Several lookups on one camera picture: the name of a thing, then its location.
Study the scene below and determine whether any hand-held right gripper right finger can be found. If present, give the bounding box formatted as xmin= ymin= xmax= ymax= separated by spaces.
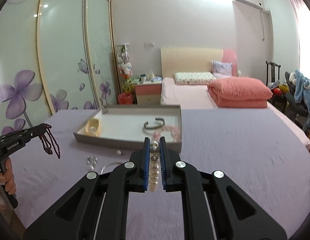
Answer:
xmin=159 ymin=136 xmax=288 ymax=240

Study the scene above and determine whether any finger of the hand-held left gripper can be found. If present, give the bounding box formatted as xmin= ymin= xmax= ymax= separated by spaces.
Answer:
xmin=19 ymin=123 xmax=47 ymax=143

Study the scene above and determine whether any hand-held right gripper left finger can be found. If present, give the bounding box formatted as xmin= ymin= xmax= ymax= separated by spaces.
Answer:
xmin=22 ymin=137 xmax=150 ymax=240

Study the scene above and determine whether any white pearl bracelet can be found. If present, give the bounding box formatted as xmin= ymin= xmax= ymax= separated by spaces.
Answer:
xmin=149 ymin=140 xmax=161 ymax=200

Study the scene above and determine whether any dark red bead bracelet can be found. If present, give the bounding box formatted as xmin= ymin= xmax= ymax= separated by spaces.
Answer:
xmin=39 ymin=123 xmax=61 ymax=159

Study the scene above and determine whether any pink crystal bracelet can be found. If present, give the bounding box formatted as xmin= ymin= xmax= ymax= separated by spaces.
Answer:
xmin=152 ymin=124 xmax=181 ymax=142

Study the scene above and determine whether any grey cuff bangle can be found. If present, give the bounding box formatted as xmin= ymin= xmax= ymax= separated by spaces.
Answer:
xmin=143 ymin=117 xmax=166 ymax=130

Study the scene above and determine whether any grey shallow tray box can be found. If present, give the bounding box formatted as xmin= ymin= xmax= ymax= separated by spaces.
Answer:
xmin=73 ymin=104 xmax=182 ymax=153

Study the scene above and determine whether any yellow wristwatch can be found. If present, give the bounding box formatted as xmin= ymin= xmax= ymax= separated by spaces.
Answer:
xmin=85 ymin=117 xmax=103 ymax=137

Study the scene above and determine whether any person's left hand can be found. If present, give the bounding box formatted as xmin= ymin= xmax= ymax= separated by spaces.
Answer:
xmin=0 ymin=159 xmax=17 ymax=201

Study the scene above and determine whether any thin silver bangle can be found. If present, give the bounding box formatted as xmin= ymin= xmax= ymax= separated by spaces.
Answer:
xmin=101 ymin=162 xmax=122 ymax=174

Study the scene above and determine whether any red wastebasket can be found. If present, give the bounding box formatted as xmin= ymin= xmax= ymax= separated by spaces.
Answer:
xmin=118 ymin=92 xmax=133 ymax=105

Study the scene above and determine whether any pink nightstand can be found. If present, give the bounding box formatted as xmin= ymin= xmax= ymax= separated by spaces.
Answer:
xmin=134 ymin=76 xmax=162 ymax=105

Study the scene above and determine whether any pink bed sheet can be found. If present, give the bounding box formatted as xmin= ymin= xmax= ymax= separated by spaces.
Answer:
xmin=160 ymin=77 xmax=310 ymax=150

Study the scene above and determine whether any lavender tablecloth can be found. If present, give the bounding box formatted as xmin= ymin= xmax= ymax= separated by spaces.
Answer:
xmin=10 ymin=109 xmax=310 ymax=240

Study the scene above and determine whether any floral glass door wardrobe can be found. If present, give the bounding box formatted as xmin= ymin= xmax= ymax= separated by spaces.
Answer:
xmin=0 ymin=0 xmax=120 ymax=140

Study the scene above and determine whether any white patterned pillow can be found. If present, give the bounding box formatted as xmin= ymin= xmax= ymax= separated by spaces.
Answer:
xmin=174 ymin=72 xmax=217 ymax=85

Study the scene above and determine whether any clear tube of plush toys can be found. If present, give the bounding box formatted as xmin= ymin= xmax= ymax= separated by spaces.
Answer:
xmin=116 ymin=44 xmax=134 ymax=93

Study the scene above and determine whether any folded orange quilt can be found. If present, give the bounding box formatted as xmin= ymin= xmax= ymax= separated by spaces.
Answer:
xmin=207 ymin=77 xmax=273 ymax=108

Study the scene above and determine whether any beige bed headboard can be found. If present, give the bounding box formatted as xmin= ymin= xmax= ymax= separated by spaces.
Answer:
xmin=160 ymin=47 xmax=224 ymax=78

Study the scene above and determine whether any lavender small pillow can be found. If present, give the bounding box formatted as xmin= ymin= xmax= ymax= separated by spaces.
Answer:
xmin=211 ymin=60 xmax=233 ymax=77

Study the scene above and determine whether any pink headboard panel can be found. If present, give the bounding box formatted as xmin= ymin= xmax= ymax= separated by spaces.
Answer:
xmin=222 ymin=49 xmax=238 ymax=77

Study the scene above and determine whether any red and yellow toy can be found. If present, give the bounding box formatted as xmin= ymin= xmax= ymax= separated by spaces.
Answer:
xmin=271 ymin=82 xmax=290 ymax=95

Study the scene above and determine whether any dark wooden chair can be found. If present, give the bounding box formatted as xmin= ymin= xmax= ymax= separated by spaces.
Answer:
xmin=265 ymin=61 xmax=288 ymax=115

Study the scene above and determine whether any dark grey chair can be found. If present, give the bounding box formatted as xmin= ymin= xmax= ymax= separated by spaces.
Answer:
xmin=284 ymin=71 xmax=310 ymax=120

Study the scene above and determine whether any blue plush garment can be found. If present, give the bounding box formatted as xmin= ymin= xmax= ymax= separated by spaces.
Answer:
xmin=294 ymin=69 xmax=310 ymax=130

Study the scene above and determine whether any air conditioner pipe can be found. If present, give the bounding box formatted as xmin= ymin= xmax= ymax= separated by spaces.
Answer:
xmin=260 ymin=10 xmax=272 ymax=42

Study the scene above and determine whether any pink curtain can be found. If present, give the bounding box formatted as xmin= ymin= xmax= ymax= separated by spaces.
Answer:
xmin=282 ymin=0 xmax=310 ymax=20

